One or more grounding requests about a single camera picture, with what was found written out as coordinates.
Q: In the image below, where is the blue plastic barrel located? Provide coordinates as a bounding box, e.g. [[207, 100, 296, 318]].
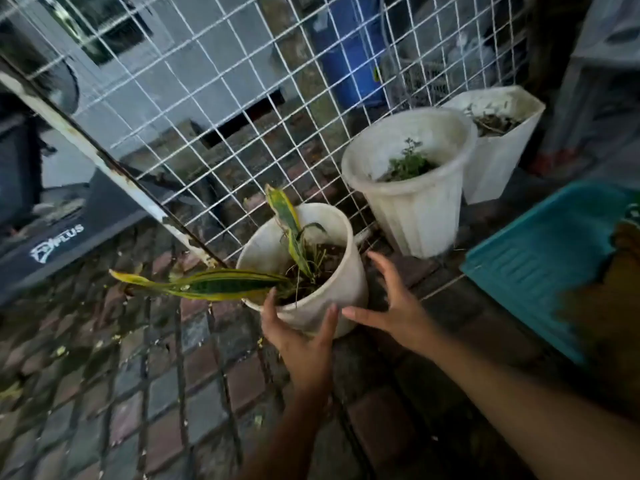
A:
[[309, 0, 389, 109]]

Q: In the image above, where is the person's right hand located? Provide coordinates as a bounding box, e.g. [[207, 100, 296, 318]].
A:
[[341, 251, 443, 361]]

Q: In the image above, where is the white hexagonal pot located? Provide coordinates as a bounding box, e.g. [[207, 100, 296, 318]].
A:
[[442, 85, 547, 205]]

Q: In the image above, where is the rusty white metal bar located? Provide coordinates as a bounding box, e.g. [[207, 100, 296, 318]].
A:
[[0, 69, 226, 268]]

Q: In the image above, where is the person's right forearm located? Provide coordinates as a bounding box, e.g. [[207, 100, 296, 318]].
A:
[[425, 339, 640, 480]]

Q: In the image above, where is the teal plastic dustpan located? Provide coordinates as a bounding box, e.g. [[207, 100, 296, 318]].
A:
[[459, 180, 640, 365]]

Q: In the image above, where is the small dark window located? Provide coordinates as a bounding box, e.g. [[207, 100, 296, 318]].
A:
[[37, 0, 153, 65]]

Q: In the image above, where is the white plastic basket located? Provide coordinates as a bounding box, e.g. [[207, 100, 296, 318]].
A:
[[382, 54, 501, 108]]

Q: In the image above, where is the person's left forearm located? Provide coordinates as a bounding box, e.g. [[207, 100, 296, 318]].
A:
[[239, 387, 333, 480]]

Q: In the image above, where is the white wire mesh panel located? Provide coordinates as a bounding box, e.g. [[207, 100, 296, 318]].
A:
[[0, 0, 531, 268]]

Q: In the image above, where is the person's left hand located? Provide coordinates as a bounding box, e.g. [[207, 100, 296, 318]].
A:
[[261, 287, 341, 397]]

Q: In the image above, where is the tall white ribbed pot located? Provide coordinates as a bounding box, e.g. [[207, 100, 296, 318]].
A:
[[341, 107, 479, 259]]

